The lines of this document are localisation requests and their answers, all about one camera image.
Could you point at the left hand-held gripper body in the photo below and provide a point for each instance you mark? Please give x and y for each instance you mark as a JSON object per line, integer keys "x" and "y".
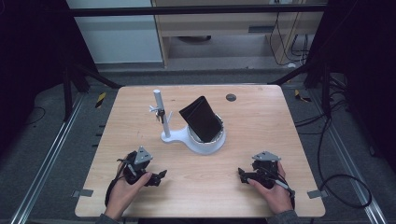
{"x": 137, "y": 169}

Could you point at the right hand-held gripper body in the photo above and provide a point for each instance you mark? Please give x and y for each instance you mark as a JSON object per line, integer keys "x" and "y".
{"x": 266, "y": 169}

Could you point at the white key stand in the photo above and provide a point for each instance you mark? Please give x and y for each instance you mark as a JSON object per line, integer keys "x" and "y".
{"x": 174, "y": 137}

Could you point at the white bowl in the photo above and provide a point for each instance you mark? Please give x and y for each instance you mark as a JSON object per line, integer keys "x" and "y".
{"x": 190, "y": 137}

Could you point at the silver keys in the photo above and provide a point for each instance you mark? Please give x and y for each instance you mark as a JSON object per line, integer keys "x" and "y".
{"x": 160, "y": 114}

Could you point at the black wallet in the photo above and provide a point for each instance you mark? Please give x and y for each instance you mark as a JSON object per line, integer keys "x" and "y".
{"x": 202, "y": 119}

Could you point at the person's left hand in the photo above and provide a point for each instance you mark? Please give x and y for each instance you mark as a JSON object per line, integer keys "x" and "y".
{"x": 123, "y": 196}

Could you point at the person's right hand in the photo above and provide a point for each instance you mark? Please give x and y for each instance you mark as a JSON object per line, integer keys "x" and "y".
{"x": 277, "y": 197}

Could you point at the grey tape piece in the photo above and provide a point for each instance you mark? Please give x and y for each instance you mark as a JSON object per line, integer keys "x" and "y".
{"x": 317, "y": 193}
{"x": 83, "y": 193}

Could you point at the grey table grommet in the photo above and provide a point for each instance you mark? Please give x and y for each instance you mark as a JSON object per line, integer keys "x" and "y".
{"x": 231, "y": 97}

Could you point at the yellow black tape strip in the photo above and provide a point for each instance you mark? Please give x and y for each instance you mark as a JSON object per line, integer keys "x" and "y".
{"x": 300, "y": 95}
{"x": 100, "y": 100}

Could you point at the black stand leg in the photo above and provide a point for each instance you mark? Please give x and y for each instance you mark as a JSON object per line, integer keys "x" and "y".
{"x": 326, "y": 90}
{"x": 67, "y": 93}

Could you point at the white cabinet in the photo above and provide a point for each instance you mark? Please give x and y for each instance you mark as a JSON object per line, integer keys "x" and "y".
{"x": 118, "y": 37}

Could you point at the wooden desk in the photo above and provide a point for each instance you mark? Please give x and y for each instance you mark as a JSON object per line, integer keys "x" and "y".
{"x": 218, "y": 21}

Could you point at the aluminium floor rail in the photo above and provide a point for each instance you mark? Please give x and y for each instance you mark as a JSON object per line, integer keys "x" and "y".
{"x": 46, "y": 158}
{"x": 348, "y": 158}

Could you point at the black horizontal frame bar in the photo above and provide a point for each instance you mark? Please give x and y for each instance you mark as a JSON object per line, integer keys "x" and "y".
{"x": 193, "y": 11}

